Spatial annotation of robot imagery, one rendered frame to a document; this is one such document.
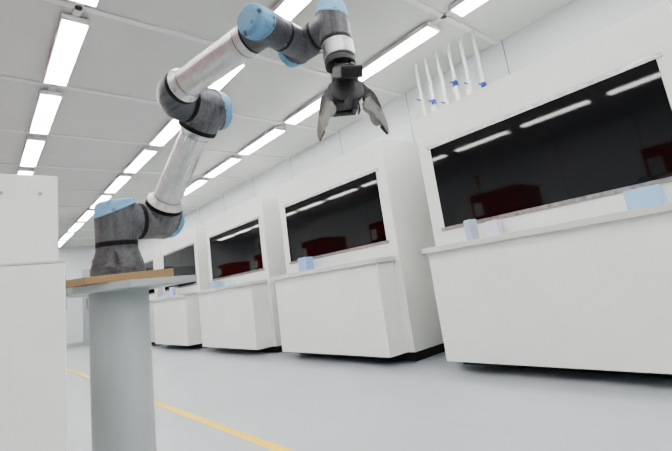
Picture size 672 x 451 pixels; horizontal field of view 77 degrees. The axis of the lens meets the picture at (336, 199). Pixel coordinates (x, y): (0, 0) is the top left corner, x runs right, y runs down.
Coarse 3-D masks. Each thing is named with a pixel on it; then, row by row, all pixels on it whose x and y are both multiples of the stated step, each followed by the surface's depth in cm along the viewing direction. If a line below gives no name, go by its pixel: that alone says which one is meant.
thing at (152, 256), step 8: (152, 248) 887; (160, 248) 886; (144, 256) 928; (152, 256) 886; (160, 256) 882; (152, 264) 884; (160, 264) 878; (160, 288) 867; (152, 296) 880; (152, 304) 858; (152, 312) 854; (152, 320) 851; (152, 328) 848; (152, 336) 844; (152, 344) 885; (160, 344) 848
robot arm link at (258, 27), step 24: (240, 24) 92; (264, 24) 91; (288, 24) 96; (216, 48) 100; (240, 48) 97; (264, 48) 97; (168, 72) 110; (192, 72) 105; (216, 72) 103; (168, 96) 111; (192, 96) 112
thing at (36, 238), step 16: (0, 176) 62; (16, 176) 63; (32, 176) 65; (48, 176) 66; (0, 192) 62; (16, 192) 63; (32, 192) 64; (48, 192) 66; (0, 208) 61; (16, 208) 63; (32, 208) 64; (48, 208) 65; (0, 224) 61; (16, 224) 62; (32, 224) 63; (48, 224) 65; (0, 240) 60; (16, 240) 62; (32, 240) 63; (48, 240) 64; (0, 256) 60; (16, 256) 61; (32, 256) 62; (48, 256) 64
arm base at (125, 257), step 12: (120, 240) 124; (132, 240) 127; (96, 252) 124; (108, 252) 122; (120, 252) 123; (132, 252) 126; (96, 264) 121; (108, 264) 121; (120, 264) 122; (132, 264) 124; (144, 264) 129
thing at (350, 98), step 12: (336, 60) 95; (348, 60) 97; (336, 84) 93; (348, 84) 93; (360, 84) 93; (336, 96) 92; (348, 96) 92; (360, 96) 92; (336, 108) 95; (348, 108) 97
